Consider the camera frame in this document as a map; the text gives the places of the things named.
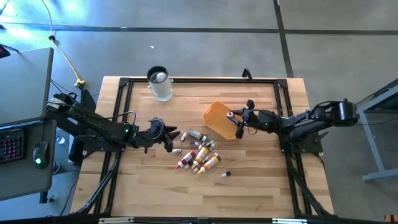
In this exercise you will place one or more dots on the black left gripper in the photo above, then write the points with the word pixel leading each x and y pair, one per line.
pixel 149 137

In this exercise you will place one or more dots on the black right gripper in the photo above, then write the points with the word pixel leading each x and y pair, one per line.
pixel 264 119

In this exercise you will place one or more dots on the large red-capped coloring bottle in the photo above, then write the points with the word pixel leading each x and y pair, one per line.
pixel 230 114

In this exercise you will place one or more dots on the yellow plastic bin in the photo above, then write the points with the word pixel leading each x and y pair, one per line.
pixel 217 119

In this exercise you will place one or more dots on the large green food coloring bottle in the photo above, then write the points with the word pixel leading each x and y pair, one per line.
pixel 196 134

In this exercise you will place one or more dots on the small blue food coloring bottle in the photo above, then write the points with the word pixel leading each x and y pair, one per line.
pixel 195 143

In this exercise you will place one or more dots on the large dark red coloring bottle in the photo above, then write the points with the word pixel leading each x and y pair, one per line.
pixel 187 158

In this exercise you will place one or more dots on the large yellow food coloring bottle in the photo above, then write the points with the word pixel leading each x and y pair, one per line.
pixel 201 154
pixel 211 162

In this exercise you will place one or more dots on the small red food coloring bottle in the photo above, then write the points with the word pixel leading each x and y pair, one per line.
pixel 209 143

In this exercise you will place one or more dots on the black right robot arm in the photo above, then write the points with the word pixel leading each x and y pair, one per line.
pixel 311 119

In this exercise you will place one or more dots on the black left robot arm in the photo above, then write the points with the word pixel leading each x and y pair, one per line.
pixel 93 119

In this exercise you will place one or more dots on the black clamp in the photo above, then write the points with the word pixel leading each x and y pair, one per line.
pixel 247 74

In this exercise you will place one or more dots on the white cylindrical canister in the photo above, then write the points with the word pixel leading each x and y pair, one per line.
pixel 161 90

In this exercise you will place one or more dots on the white ball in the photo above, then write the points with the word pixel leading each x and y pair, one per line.
pixel 160 76

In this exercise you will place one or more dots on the black box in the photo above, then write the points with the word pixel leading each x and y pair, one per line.
pixel 75 151

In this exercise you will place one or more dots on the black computer mouse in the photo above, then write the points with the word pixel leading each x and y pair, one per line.
pixel 40 152

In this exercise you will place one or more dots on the grey keyboard tray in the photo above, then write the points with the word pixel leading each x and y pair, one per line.
pixel 28 186

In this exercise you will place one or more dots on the grey desk top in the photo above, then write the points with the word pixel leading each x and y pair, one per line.
pixel 21 84

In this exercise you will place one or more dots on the black backlit keyboard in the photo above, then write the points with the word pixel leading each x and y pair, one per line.
pixel 11 144

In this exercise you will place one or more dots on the black and red device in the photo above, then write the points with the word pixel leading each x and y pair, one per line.
pixel 3 51

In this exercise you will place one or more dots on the black aluminium table frame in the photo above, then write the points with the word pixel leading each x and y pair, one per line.
pixel 202 80

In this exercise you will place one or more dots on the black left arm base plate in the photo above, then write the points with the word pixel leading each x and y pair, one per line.
pixel 99 146

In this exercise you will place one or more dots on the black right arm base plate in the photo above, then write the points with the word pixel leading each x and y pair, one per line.
pixel 306 144

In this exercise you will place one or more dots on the silver metal bracket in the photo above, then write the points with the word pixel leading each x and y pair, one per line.
pixel 289 221
pixel 115 221

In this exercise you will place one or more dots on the grey metal table frame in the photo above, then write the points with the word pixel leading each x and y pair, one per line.
pixel 373 149

